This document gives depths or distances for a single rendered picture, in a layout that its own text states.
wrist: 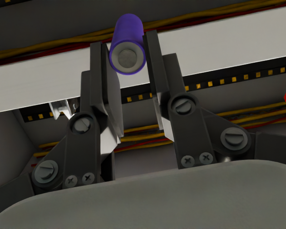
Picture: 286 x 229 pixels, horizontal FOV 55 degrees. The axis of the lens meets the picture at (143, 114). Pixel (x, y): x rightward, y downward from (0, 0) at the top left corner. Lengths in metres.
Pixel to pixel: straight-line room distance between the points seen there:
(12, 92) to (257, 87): 0.43
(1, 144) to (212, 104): 0.40
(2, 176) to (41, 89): 0.27
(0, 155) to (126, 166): 0.22
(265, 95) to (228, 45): 0.33
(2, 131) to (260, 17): 0.44
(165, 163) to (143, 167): 0.04
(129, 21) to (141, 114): 0.40
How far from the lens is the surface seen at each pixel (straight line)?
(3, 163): 0.54
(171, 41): 0.27
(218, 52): 0.28
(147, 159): 0.48
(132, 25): 0.16
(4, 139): 0.55
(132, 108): 0.55
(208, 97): 0.55
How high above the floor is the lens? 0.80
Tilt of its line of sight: 39 degrees up
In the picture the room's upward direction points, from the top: 166 degrees clockwise
